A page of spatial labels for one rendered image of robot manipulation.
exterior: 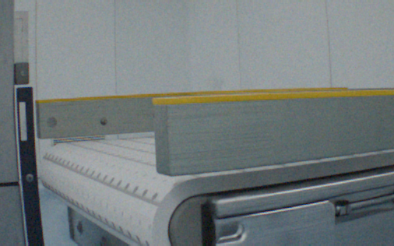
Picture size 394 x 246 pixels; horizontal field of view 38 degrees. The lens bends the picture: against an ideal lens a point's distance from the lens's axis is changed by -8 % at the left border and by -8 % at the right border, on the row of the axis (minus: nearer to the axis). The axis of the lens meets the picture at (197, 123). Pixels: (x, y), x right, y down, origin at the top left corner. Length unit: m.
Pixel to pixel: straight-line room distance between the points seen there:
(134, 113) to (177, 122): 0.28
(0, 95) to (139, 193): 0.25
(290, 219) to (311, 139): 0.04
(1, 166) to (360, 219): 0.32
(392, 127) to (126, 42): 5.74
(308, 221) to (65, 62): 5.48
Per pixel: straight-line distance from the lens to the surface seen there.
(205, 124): 0.28
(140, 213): 0.30
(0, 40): 0.54
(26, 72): 0.54
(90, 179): 0.39
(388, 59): 4.58
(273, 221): 0.30
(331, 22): 4.97
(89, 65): 5.85
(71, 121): 0.53
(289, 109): 0.30
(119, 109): 0.55
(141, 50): 6.13
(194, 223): 0.29
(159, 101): 0.27
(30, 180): 0.54
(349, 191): 0.33
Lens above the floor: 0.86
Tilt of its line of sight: 3 degrees down
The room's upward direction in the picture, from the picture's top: 2 degrees counter-clockwise
